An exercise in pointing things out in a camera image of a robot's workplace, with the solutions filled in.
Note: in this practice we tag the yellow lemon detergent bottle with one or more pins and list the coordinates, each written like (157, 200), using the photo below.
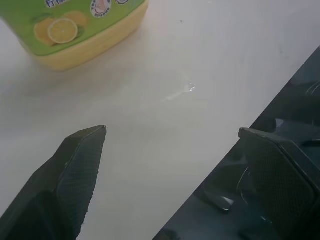
(82, 32)

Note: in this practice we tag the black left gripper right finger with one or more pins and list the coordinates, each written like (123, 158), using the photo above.
(277, 180)

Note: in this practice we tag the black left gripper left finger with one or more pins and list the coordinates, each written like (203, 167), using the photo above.
(62, 185)

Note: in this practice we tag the clear liquid drop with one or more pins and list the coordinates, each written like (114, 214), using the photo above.
(189, 86)

